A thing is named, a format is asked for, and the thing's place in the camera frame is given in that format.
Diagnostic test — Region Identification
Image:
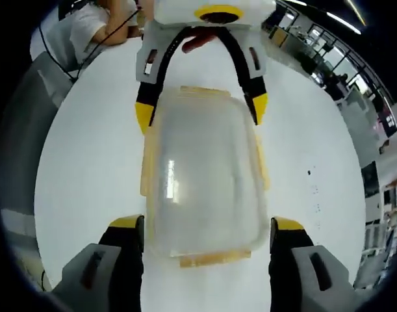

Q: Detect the person's white shirt torso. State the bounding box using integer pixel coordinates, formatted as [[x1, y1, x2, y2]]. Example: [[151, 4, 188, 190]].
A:
[[31, 0, 112, 74]]

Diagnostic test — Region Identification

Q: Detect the clear container with buckle lid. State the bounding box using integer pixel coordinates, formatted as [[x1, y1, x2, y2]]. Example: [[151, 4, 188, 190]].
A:
[[140, 84, 271, 269]]

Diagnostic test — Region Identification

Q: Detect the person's left hand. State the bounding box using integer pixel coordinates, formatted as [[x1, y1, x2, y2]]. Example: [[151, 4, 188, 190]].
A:
[[181, 32, 216, 53]]

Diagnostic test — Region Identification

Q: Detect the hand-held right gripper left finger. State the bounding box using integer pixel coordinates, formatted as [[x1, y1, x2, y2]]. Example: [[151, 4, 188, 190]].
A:
[[53, 214, 146, 312]]

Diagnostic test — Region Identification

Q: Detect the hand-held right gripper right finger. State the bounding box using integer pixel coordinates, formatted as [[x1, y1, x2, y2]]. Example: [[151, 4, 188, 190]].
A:
[[268, 216, 355, 312]]

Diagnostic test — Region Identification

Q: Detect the ceiling light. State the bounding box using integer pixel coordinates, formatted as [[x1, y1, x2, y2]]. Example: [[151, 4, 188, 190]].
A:
[[326, 11, 362, 35]]

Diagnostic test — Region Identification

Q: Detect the dark printed sign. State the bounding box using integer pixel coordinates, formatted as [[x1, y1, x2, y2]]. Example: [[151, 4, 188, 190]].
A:
[[376, 107, 397, 138]]

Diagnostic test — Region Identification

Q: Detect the black screen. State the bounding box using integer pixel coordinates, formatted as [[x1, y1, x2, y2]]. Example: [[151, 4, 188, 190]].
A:
[[361, 161, 381, 198]]

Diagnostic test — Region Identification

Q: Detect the seated person in white shirt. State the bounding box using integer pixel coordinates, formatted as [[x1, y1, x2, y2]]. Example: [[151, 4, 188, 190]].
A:
[[38, 6, 146, 81]]

